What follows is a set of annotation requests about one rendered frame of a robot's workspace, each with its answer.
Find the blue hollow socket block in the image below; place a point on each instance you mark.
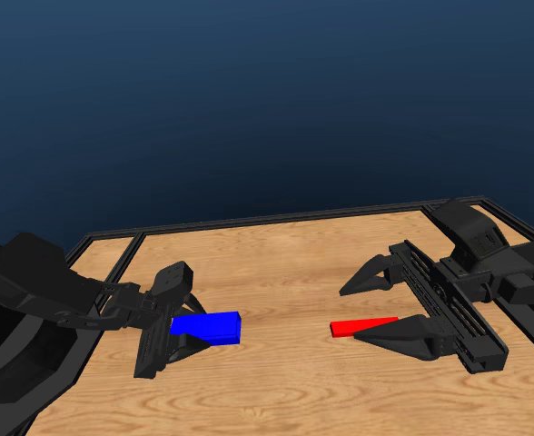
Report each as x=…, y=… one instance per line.
x=212, y=327

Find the thin red peg bar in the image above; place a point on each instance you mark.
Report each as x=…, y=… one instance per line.
x=353, y=327

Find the black table frame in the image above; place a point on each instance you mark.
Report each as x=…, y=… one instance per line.
x=294, y=215

